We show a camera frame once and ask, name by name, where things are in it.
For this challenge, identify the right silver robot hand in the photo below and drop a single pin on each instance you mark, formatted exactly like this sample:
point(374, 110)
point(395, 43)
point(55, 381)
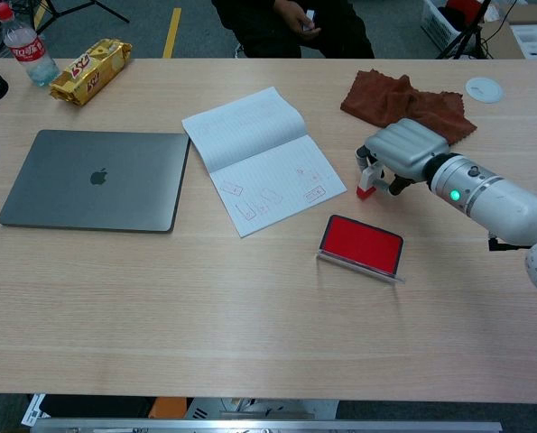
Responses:
point(403, 146)

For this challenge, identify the red and white stamp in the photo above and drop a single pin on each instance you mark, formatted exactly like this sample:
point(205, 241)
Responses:
point(367, 185)

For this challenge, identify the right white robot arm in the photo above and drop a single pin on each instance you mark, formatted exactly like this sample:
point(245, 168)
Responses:
point(498, 203)

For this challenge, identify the white lined notebook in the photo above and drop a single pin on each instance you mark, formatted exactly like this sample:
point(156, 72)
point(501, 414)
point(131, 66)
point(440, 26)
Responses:
point(259, 158)

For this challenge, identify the brown cloth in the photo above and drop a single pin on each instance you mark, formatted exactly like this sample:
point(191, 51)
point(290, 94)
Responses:
point(385, 99)

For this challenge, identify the red ink pad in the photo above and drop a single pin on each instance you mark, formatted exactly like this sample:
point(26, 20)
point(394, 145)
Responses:
point(360, 243)

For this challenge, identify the black tripod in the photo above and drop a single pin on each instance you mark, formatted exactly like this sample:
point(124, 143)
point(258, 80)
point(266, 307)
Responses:
point(464, 38)
point(113, 12)

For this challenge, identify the white plastic basket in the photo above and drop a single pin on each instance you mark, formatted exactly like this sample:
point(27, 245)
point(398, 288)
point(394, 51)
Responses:
point(435, 22)

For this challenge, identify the cardboard box with foam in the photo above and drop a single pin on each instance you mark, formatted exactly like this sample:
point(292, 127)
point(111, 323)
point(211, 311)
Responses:
point(498, 40)

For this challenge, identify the person in black clothes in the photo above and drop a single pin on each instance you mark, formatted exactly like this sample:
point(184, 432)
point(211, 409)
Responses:
point(259, 31)

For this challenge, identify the grey laptop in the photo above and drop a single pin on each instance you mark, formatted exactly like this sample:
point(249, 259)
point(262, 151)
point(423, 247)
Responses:
point(92, 180)

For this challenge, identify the golden snack package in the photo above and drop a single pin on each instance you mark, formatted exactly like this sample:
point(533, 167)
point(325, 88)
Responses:
point(89, 72)

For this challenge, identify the orange object under table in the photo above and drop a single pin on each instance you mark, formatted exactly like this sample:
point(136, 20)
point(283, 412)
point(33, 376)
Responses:
point(169, 408)

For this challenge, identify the plastic cola bottle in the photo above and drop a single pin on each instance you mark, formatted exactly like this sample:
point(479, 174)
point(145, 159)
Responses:
point(29, 54)

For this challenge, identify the white printed label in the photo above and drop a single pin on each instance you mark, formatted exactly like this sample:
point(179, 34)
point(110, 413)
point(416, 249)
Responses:
point(33, 410)

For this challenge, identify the aluminium rail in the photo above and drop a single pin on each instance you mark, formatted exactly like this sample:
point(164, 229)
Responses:
point(250, 427)

